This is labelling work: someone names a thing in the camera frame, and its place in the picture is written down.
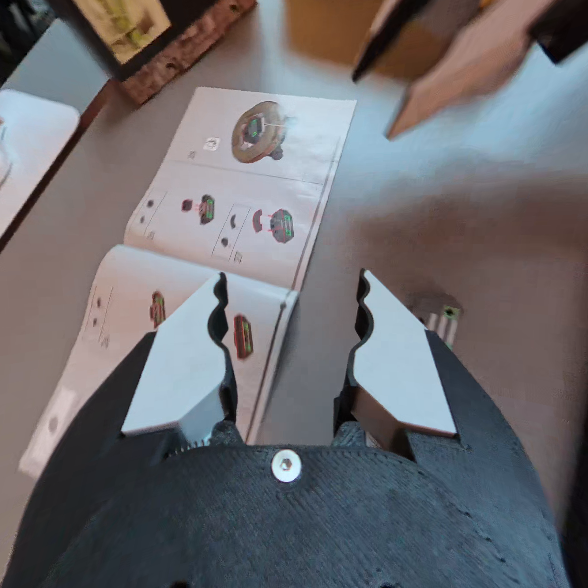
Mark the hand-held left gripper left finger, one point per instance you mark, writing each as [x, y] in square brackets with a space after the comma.
[179, 367]

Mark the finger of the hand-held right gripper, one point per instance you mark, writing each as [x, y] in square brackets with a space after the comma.
[468, 69]
[404, 27]

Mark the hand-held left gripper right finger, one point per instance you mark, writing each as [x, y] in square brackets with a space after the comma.
[399, 372]

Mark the small grey brick assembly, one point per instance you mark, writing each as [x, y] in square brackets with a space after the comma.
[443, 321]

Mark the white building instruction booklet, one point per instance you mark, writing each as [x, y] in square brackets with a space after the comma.
[257, 183]

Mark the grey desk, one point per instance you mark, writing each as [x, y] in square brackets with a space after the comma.
[459, 229]

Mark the brown cardboard box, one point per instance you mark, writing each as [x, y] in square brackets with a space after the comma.
[321, 32]

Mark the cork board with picture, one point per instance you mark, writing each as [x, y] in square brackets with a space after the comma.
[183, 50]

